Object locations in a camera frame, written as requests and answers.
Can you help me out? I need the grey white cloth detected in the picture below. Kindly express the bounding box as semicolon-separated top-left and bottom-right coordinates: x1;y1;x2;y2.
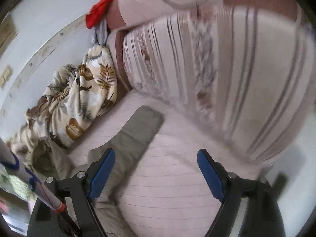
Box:
91;19;109;46

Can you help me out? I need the striped floral sofa cushion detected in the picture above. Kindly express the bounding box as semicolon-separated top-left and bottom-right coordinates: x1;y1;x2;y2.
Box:
123;7;315;164

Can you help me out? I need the pink quilted mattress cover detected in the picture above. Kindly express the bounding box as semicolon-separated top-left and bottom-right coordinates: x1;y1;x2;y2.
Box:
69;91;261;236

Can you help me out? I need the leaf print beige blanket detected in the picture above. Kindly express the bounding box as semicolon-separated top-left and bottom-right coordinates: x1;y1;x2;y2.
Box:
9;45;117;165

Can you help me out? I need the red cloth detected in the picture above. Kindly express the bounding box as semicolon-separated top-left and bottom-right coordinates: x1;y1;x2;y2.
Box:
85;0;113;29

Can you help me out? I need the grey-brown quilted hooded jacket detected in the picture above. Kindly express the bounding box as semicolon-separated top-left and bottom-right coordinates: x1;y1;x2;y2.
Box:
46;106;164;236

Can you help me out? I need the white blue red cable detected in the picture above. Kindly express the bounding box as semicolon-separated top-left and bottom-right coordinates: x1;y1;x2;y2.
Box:
0;137;84;237

